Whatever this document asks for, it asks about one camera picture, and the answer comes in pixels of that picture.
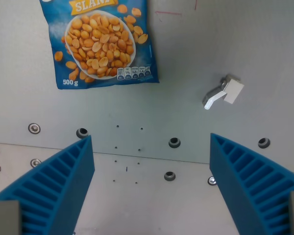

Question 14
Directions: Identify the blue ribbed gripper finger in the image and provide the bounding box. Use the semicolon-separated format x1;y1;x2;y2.
209;133;294;235
0;135;96;235

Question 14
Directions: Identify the white and grey metal latch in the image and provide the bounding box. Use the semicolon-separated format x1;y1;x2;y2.
202;74;245;111

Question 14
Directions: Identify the blue salted peanuts bag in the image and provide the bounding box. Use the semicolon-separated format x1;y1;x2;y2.
39;0;160;90

